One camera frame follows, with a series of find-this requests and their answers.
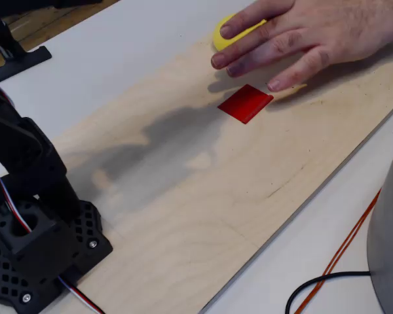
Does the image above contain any white red black shoulder cable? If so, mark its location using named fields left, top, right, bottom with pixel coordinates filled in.
left=0, top=158, right=33, bottom=234

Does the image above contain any yellow foam disc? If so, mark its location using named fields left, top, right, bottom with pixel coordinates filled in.
left=212, top=13, right=269, bottom=52

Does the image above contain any thin orange copper wire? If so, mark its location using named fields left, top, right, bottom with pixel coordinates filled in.
left=294, top=188, right=383, bottom=314
left=303, top=212, right=373, bottom=314

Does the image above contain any red square plate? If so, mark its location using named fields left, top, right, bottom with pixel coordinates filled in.
left=217, top=83, right=275, bottom=125

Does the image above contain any large grey lamp shade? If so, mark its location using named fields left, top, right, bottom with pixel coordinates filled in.
left=366, top=126, right=393, bottom=314

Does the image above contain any thin black cable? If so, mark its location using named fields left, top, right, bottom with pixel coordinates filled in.
left=285, top=270, right=371, bottom=314

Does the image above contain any person's bare hand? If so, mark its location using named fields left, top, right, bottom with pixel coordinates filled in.
left=210, top=0, right=393, bottom=92

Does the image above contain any black camera stand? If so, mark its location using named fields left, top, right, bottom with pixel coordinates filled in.
left=0, top=19, right=52, bottom=82

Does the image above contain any black lattice robot base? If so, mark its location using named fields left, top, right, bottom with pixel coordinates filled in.
left=0, top=183, right=114, bottom=314

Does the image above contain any light plywood board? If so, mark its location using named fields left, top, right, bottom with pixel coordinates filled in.
left=45, top=32, right=393, bottom=314

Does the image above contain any white red black base cable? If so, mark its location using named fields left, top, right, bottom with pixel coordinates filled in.
left=58, top=276, right=105, bottom=314

